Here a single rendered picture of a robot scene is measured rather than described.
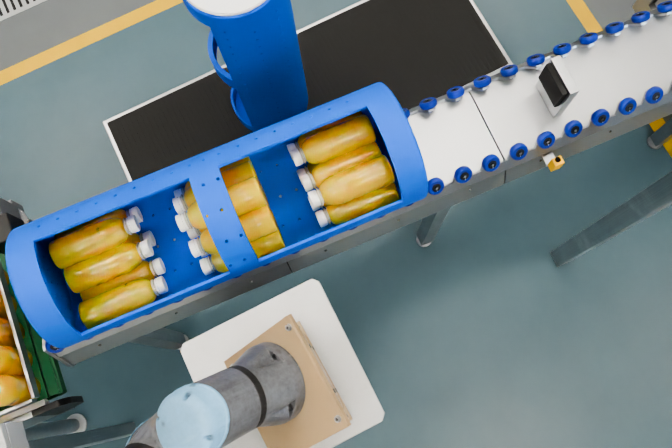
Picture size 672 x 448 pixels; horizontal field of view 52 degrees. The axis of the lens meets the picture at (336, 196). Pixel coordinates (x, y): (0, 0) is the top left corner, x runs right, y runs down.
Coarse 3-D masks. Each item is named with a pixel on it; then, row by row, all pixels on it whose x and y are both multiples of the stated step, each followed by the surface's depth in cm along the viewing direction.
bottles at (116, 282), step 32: (320, 128) 162; (352, 160) 158; (384, 192) 157; (320, 224) 158; (96, 256) 155; (128, 256) 154; (96, 288) 159; (128, 288) 154; (160, 288) 155; (96, 320) 153
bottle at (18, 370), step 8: (0, 352) 154; (8, 352) 157; (16, 352) 161; (0, 360) 153; (8, 360) 156; (16, 360) 159; (32, 360) 167; (0, 368) 154; (8, 368) 157; (16, 368) 160
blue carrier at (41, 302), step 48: (384, 96) 148; (240, 144) 149; (384, 144) 172; (144, 192) 145; (288, 192) 170; (48, 240) 162; (240, 240) 144; (288, 240) 164; (48, 288) 155; (192, 288) 149; (48, 336) 143
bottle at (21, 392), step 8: (0, 376) 153; (8, 376) 154; (16, 376) 158; (24, 376) 161; (0, 384) 151; (8, 384) 152; (16, 384) 154; (24, 384) 158; (0, 392) 150; (8, 392) 151; (16, 392) 154; (24, 392) 158; (0, 400) 150; (8, 400) 152; (16, 400) 155; (24, 400) 159
